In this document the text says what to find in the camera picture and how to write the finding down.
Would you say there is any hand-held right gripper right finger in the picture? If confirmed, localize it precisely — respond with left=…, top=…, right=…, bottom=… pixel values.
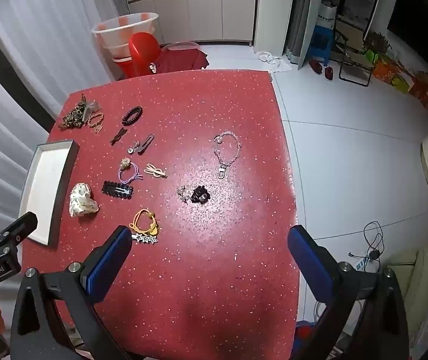
left=287, top=225, right=411, bottom=360

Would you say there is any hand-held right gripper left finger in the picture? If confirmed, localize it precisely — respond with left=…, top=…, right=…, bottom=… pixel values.
left=9, top=226, right=134, bottom=360

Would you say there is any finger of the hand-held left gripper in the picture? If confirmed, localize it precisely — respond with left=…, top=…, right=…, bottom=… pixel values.
left=0, top=212, right=38, bottom=250

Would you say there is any grey white tray box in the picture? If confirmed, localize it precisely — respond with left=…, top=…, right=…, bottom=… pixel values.
left=18, top=139, right=80, bottom=247

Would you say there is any white dotted scrunchie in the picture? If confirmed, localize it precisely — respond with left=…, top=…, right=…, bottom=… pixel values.
left=69, top=182, right=100, bottom=217

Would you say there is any black beaded snap clip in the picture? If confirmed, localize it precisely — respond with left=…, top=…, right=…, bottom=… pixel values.
left=102, top=181, right=135, bottom=199

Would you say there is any purple hair tie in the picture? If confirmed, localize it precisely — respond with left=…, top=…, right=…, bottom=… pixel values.
left=118, top=158, right=143, bottom=185

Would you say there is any silver chain bracelet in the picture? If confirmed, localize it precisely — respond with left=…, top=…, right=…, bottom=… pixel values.
left=213, top=131, right=242, bottom=180

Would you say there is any silver star hair clip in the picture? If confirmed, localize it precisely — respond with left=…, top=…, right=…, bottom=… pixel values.
left=131, top=232, right=159, bottom=245

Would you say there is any white power strip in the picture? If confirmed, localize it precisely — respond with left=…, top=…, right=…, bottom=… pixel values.
left=354, top=257, right=380, bottom=271

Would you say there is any beige bow hair clip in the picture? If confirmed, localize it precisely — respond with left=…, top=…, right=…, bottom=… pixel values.
left=143, top=163, right=168, bottom=179

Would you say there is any beige sofa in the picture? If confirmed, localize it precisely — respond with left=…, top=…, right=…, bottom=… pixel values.
left=383, top=245, right=428, bottom=360

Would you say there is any black bow hair clip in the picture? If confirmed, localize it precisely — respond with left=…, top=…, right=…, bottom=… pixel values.
left=110, top=127, right=128, bottom=146

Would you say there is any white curtain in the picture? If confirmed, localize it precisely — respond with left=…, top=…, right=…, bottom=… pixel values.
left=0, top=0, right=125, bottom=196

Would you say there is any red plastic bucket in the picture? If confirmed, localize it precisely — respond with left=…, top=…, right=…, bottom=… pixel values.
left=113, top=56, right=136, bottom=80

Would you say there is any white cloth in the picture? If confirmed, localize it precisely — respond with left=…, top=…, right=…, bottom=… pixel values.
left=255, top=50, right=293, bottom=74

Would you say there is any black folding chair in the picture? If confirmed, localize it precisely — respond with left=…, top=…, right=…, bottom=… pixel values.
left=334, top=19, right=378, bottom=87

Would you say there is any pile of orange packets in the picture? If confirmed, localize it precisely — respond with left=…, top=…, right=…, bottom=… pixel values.
left=364, top=32, right=428, bottom=117

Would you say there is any white laundry basket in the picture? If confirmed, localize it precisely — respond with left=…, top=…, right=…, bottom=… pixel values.
left=91, top=12, right=159, bottom=61

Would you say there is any red plastic stool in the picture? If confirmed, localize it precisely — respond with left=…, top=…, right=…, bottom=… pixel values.
left=128, top=33, right=162, bottom=77

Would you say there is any red cloth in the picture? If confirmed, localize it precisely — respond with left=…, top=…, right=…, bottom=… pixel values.
left=154, top=47, right=209, bottom=74

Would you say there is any blue plastic stool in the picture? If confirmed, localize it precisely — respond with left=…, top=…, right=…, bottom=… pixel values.
left=309, top=26, right=336, bottom=66

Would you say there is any grey curtain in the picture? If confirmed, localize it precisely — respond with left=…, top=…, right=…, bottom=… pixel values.
left=285, top=0, right=325, bottom=64

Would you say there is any white shopping bag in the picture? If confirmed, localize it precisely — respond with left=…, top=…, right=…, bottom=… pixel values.
left=317, top=2, right=338, bottom=29

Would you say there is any white cabinet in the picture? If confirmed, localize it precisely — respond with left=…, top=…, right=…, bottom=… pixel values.
left=124, top=0, right=261, bottom=47

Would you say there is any yellow hair tie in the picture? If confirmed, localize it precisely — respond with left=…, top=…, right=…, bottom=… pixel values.
left=129, top=209, right=161, bottom=238

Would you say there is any black charger cable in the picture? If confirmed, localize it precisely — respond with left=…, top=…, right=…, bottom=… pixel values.
left=362, top=221, right=385, bottom=261

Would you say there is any camouflage paracord bundle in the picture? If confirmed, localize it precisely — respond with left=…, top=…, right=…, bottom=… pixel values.
left=58, top=94, right=89, bottom=130

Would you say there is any tan braided hair tie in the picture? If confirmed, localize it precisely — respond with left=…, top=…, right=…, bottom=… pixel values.
left=86, top=112, right=105, bottom=135

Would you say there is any black spiral hair tie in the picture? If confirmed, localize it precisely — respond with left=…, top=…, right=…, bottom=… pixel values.
left=122, top=106, right=143, bottom=127

